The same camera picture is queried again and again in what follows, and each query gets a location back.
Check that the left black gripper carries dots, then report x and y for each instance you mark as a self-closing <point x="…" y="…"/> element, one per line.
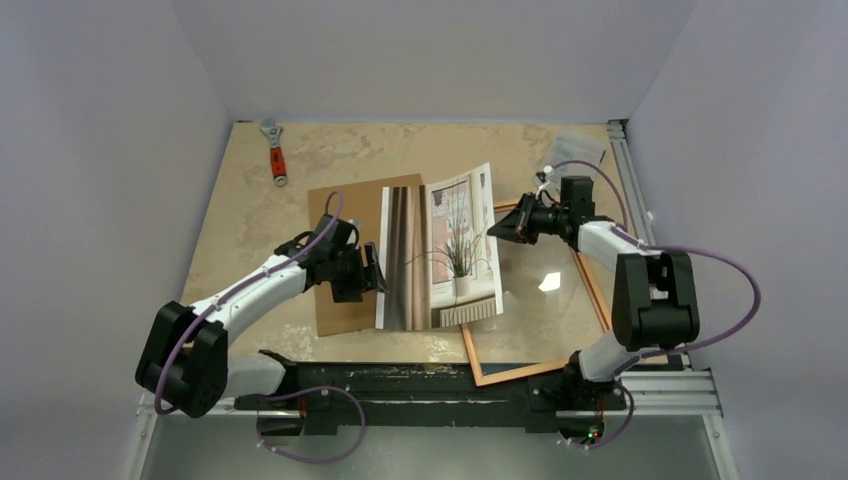
<point x="351" y="292"/>

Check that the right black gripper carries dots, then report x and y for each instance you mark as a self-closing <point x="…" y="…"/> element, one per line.
<point x="525" y="220"/>

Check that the plant photo print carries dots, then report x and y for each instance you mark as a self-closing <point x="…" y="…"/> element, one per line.
<point x="441" y="267"/>

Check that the brown cardboard backing board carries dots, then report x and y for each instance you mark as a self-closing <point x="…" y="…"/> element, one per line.
<point x="361" y="202"/>

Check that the copper wooden picture frame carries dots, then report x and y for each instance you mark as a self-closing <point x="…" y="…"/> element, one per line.
<point x="596" y="285"/>

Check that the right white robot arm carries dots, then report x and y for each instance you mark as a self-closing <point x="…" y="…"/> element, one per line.
<point x="654" y="305"/>

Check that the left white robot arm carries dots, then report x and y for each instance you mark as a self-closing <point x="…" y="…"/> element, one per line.
<point x="185" y="362"/>

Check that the clear plastic screw box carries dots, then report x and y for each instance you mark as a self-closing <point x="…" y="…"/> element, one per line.
<point x="571" y="145"/>

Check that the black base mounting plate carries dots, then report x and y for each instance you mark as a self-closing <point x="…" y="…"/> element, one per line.
<point x="330" y="395"/>

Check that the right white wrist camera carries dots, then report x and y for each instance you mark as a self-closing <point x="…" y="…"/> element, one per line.
<point x="548" y="180"/>

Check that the red handled adjustable wrench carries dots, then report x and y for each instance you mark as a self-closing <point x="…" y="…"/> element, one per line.
<point x="273" y="133"/>

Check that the aluminium rail frame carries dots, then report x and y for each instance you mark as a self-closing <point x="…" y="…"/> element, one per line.
<point x="358" y="151"/>

